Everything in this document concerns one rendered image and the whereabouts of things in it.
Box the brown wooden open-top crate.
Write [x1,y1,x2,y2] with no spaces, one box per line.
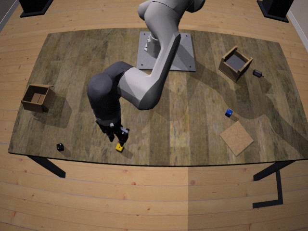
[218,46,253,83]

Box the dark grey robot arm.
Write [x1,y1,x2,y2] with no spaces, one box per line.
[87,0,205,128]

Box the yellow die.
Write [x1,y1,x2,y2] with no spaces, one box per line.
[116,143,124,153]

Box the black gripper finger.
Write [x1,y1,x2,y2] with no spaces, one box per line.
[96,120,115,142]
[112,127,129,147]

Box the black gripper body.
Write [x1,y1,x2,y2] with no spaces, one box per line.
[101,118,123,132]

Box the open brown cardboard box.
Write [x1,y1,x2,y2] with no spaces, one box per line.
[21,83,56,113]

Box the tan flat mat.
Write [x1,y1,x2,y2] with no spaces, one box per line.
[220,121,254,156]

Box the black die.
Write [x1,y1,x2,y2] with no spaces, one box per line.
[57,143,64,152]

